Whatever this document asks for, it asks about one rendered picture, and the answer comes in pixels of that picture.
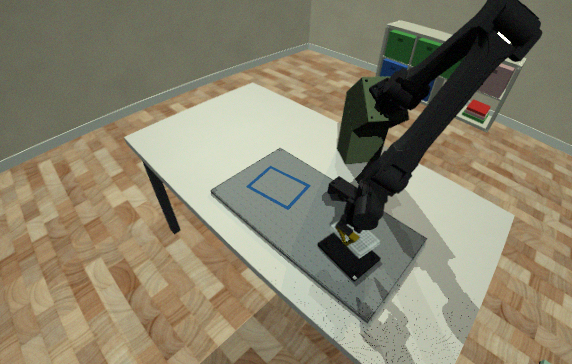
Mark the blue tape outline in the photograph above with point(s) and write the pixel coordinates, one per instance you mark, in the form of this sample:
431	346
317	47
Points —
275	201

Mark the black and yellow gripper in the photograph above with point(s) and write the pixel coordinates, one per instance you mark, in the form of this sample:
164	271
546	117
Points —
344	229

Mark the white well plate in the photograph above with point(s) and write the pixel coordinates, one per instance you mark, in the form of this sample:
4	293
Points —
366	238

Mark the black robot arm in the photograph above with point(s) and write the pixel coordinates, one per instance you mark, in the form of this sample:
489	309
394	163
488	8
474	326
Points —
484	51

